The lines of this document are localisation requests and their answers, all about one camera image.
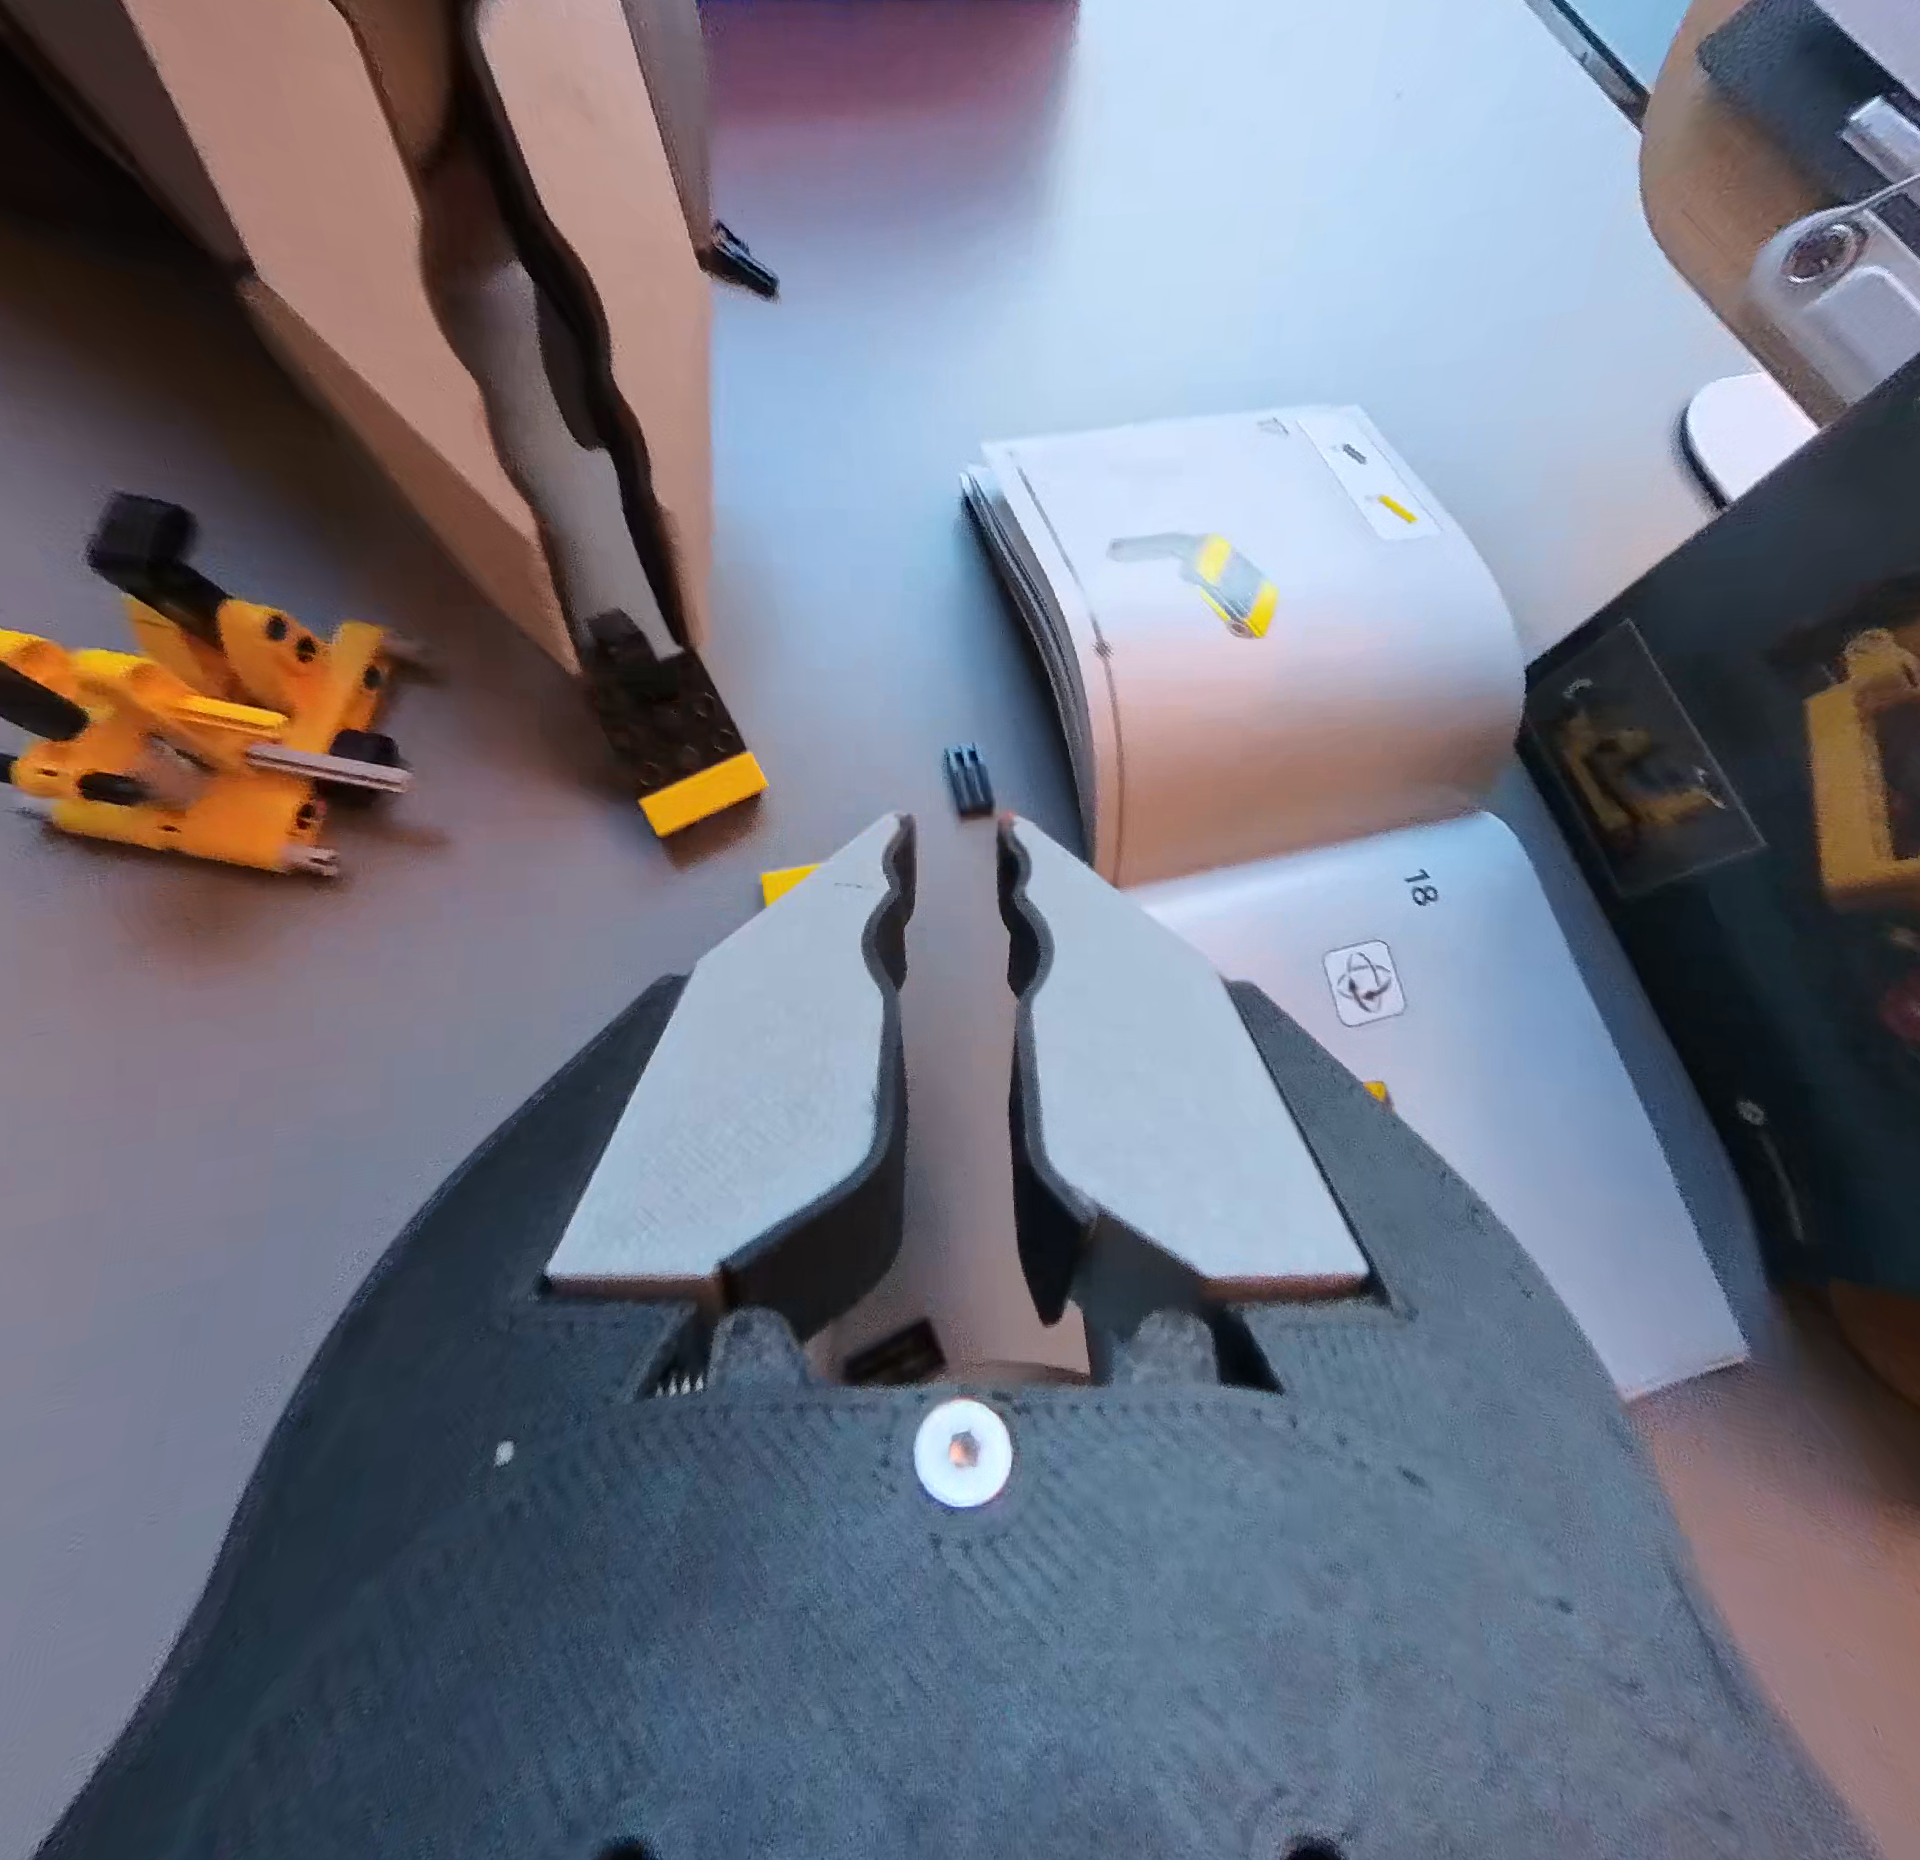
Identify dark lego set box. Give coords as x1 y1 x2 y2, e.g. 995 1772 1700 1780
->
1513 359 1920 1299

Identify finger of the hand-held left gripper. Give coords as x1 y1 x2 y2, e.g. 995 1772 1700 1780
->
0 0 583 679
461 0 717 650

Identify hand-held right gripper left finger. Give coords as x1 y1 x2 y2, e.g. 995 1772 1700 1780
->
544 811 920 1339

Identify yellow lego assembly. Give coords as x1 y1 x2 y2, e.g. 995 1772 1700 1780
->
0 491 439 884

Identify lego instruction booklet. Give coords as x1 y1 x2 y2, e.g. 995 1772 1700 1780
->
959 401 1751 1403

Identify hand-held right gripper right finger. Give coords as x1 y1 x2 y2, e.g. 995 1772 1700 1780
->
993 813 1371 1329

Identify white round base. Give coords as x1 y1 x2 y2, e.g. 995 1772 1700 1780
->
1682 371 1821 509

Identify black lego plate yellow end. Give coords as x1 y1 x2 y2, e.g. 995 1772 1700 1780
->
576 609 771 839

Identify dark grey pad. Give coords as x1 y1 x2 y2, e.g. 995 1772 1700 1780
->
1697 0 1920 174

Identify round wooden table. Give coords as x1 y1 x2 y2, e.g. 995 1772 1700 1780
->
1638 0 1920 426

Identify white plastic device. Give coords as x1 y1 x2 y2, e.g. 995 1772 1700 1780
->
1745 186 1920 407

